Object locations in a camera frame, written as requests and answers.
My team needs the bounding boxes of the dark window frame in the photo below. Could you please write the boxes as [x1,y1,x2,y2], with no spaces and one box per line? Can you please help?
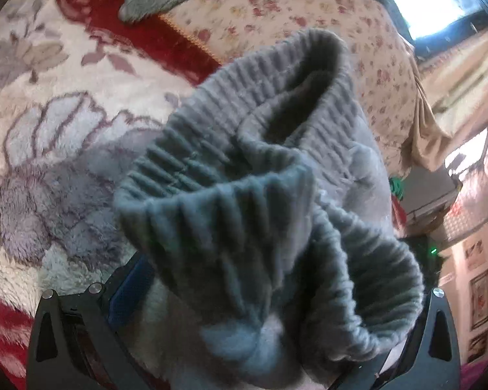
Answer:
[384,0,488,55]

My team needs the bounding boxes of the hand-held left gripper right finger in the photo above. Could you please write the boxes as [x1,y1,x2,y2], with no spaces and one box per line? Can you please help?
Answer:
[329,288,461,390]

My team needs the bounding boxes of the light grey fleece pants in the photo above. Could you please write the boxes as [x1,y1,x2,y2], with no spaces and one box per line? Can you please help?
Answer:
[113,28,426,390]

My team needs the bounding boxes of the green object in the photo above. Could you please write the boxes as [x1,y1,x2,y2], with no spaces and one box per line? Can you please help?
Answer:
[388,176,405,201]

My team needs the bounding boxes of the beige curtain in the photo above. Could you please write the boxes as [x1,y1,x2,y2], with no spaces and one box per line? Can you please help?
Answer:
[402,28,488,171]

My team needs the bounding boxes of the red floral plush blanket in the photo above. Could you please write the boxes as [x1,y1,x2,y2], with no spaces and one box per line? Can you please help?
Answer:
[0,0,224,390]

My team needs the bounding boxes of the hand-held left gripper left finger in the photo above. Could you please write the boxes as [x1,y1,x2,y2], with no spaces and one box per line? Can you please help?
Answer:
[26,252,159,390]

